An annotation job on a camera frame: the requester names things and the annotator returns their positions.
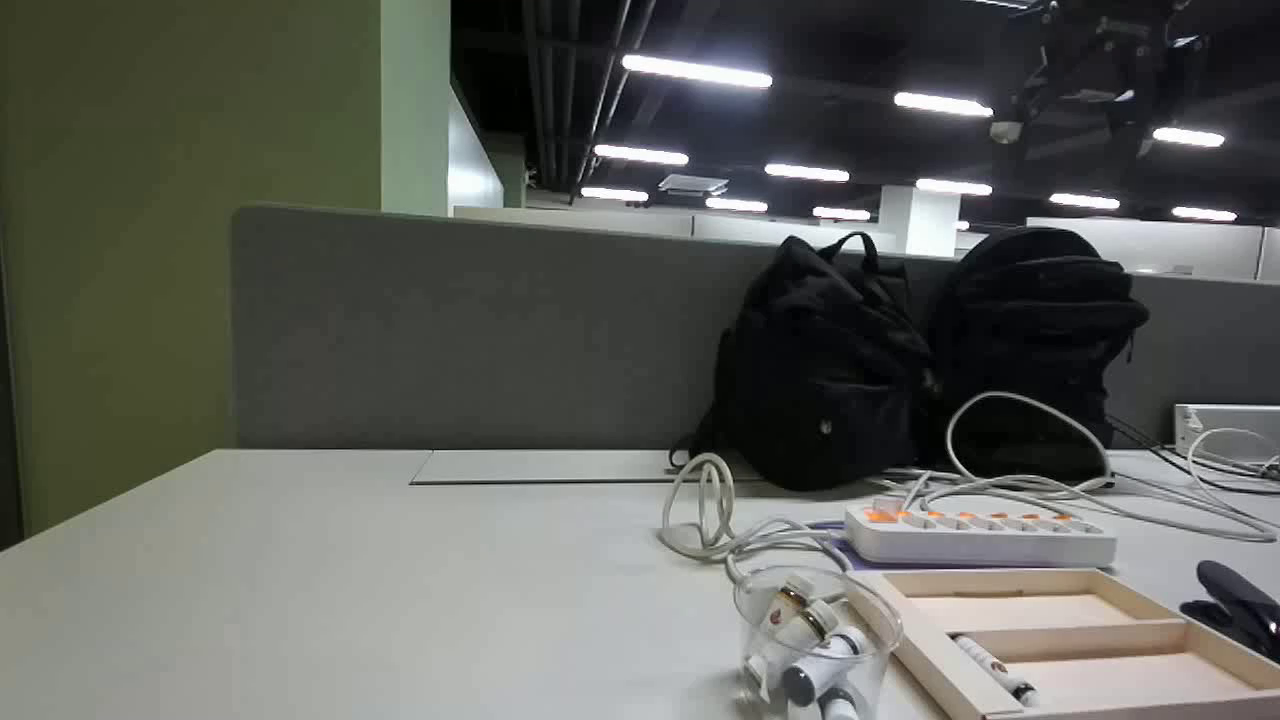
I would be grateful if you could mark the black stapler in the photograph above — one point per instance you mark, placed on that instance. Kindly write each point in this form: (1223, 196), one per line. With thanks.
(1241, 601)

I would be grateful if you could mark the white power strip orange switches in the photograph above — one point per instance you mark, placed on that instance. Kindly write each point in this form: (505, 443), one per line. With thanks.
(981, 538)

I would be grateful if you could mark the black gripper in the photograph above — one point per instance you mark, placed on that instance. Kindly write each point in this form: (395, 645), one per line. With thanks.
(1087, 65)

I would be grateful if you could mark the clear plastic cup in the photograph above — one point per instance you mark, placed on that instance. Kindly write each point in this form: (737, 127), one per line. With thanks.
(815, 587)

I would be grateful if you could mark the ceiling air vent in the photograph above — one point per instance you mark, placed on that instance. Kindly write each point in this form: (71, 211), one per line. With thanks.
(695, 186)

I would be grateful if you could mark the bulky black backpack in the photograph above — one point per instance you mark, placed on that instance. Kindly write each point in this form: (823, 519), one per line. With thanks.
(1040, 332)

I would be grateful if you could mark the white box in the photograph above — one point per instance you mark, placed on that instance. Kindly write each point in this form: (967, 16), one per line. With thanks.
(1226, 416)

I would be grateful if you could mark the wooden segmented tray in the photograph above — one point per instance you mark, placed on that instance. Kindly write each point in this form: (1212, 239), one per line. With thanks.
(1065, 645)

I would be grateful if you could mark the grey desk partition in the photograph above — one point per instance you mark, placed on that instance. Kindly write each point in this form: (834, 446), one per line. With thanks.
(464, 332)

